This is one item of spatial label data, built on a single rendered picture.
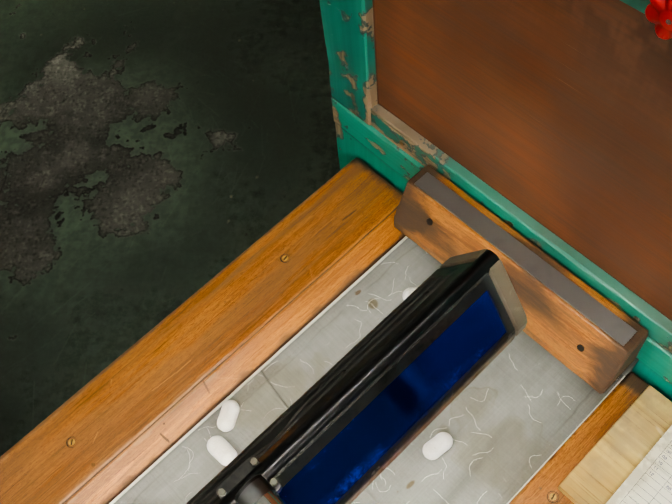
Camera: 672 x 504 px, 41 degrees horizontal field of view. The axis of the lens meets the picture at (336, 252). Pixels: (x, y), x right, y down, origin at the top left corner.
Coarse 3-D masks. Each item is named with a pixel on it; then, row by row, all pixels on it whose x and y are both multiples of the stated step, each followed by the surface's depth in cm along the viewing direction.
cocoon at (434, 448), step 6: (444, 432) 94; (432, 438) 94; (438, 438) 94; (444, 438) 93; (450, 438) 94; (426, 444) 94; (432, 444) 93; (438, 444) 93; (444, 444) 93; (450, 444) 94; (426, 450) 93; (432, 450) 93; (438, 450) 93; (444, 450) 93; (426, 456) 93; (432, 456) 93; (438, 456) 93
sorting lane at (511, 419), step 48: (384, 288) 105; (336, 336) 102; (528, 336) 101; (288, 384) 100; (480, 384) 98; (528, 384) 98; (576, 384) 97; (192, 432) 98; (240, 432) 98; (432, 432) 96; (480, 432) 96; (528, 432) 95; (144, 480) 96; (192, 480) 95; (384, 480) 94; (432, 480) 93; (480, 480) 93; (528, 480) 92
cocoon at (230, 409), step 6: (228, 402) 97; (234, 402) 98; (222, 408) 97; (228, 408) 97; (234, 408) 97; (222, 414) 97; (228, 414) 97; (234, 414) 97; (222, 420) 96; (228, 420) 96; (234, 420) 97; (222, 426) 96; (228, 426) 96
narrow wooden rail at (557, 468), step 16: (624, 384) 94; (640, 384) 94; (608, 400) 94; (624, 400) 94; (592, 416) 93; (608, 416) 93; (576, 432) 92; (592, 432) 92; (560, 448) 92; (576, 448) 91; (560, 464) 91; (576, 464) 91; (544, 480) 90; (560, 480) 90; (528, 496) 89; (544, 496) 89; (560, 496) 89
